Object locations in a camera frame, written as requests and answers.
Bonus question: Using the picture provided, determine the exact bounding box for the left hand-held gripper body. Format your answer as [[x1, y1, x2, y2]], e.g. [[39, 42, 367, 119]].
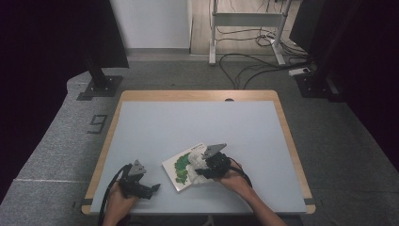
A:
[[119, 159, 152, 199]]

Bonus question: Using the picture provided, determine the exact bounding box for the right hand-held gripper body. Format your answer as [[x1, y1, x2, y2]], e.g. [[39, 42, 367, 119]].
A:
[[201, 142, 233, 181]]

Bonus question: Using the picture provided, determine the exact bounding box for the white waffle cloth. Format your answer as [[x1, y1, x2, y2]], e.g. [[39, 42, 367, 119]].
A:
[[187, 150, 217, 186]]

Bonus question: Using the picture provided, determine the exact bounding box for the white picture book green print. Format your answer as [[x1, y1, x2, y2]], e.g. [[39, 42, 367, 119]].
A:
[[161, 142, 220, 193]]

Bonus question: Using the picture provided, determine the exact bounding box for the person's left hand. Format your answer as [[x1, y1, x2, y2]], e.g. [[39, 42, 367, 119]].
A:
[[105, 182, 139, 220]]

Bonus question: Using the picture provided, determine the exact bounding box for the person's right hand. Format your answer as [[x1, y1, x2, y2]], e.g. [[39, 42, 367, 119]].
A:
[[215, 159, 252, 198]]

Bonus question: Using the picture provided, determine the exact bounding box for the pale blue desk mat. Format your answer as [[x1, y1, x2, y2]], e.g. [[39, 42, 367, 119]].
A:
[[89, 100, 308, 215]]

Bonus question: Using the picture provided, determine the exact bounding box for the black floor tape marking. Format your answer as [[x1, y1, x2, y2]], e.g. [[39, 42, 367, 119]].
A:
[[88, 114, 108, 135]]

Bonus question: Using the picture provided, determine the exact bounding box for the black metal stand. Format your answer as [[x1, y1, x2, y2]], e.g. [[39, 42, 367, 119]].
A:
[[295, 46, 346, 103], [76, 55, 124, 102]]

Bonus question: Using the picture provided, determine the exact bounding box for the white power strip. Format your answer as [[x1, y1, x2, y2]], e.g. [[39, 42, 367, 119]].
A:
[[288, 66, 311, 77]]

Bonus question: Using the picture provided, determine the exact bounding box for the black curtain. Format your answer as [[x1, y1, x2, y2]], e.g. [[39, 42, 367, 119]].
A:
[[289, 0, 399, 173], [0, 0, 130, 203]]

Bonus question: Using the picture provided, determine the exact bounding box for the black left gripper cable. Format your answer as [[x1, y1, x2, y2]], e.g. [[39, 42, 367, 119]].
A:
[[97, 163, 133, 226]]

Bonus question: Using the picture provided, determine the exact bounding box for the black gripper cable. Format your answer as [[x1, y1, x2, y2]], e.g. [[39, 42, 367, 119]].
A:
[[227, 156, 253, 188], [97, 163, 133, 226]]

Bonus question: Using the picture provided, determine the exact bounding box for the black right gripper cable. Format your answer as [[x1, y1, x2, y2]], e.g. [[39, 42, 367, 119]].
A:
[[227, 156, 253, 188]]

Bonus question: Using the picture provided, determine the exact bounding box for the long black floor cable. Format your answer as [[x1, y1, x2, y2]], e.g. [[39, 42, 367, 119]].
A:
[[218, 53, 311, 90]]

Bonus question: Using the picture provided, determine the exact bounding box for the tangle of black cables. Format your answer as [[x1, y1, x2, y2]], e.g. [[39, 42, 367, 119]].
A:
[[215, 24, 310, 59]]

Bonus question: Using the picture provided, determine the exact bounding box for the white desk frame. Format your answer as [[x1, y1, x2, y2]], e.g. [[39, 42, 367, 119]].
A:
[[208, 0, 293, 66]]

